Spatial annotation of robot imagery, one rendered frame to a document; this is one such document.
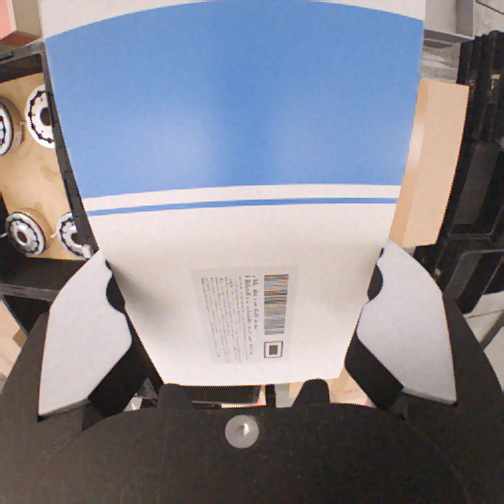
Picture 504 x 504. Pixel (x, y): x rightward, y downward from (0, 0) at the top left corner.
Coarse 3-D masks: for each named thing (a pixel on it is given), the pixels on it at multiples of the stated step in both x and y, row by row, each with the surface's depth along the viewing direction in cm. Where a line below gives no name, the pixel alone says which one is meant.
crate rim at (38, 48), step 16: (16, 48) 18; (32, 48) 18; (0, 64) 18; (48, 80) 21; (48, 96) 22; (48, 112) 22; (64, 160) 26; (64, 176) 27; (80, 224) 31; (80, 240) 32; (0, 288) 37; (16, 288) 37; (32, 288) 37; (48, 288) 38
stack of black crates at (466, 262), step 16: (448, 240) 86; (464, 240) 86; (480, 240) 85; (416, 256) 109; (432, 256) 97; (448, 256) 86; (464, 256) 91; (480, 256) 92; (496, 256) 83; (432, 272) 96; (448, 272) 86; (464, 272) 96; (480, 272) 92; (448, 288) 101; (464, 288) 102; (480, 288) 92; (464, 304) 102
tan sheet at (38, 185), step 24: (0, 96) 27; (24, 96) 28; (24, 120) 30; (24, 144) 32; (0, 168) 34; (24, 168) 35; (48, 168) 35; (24, 192) 37; (48, 192) 38; (48, 216) 40
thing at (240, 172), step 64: (64, 0) 4; (128, 0) 5; (192, 0) 5; (256, 0) 5; (320, 0) 5; (384, 0) 5; (64, 64) 5; (128, 64) 6; (192, 64) 6; (256, 64) 6; (320, 64) 6; (384, 64) 6; (64, 128) 6; (128, 128) 7; (192, 128) 7; (256, 128) 7; (320, 128) 7; (384, 128) 7; (128, 192) 8; (192, 192) 8; (256, 192) 8; (320, 192) 8; (384, 192) 8; (128, 256) 9; (192, 256) 9; (256, 256) 9; (320, 256) 9; (192, 320) 11; (256, 320) 11; (320, 320) 11; (192, 384) 15; (256, 384) 15
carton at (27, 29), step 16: (0, 0) 22; (16, 0) 23; (32, 0) 26; (0, 16) 23; (16, 16) 24; (32, 16) 28; (0, 32) 25; (16, 32) 26; (32, 32) 29; (0, 48) 28
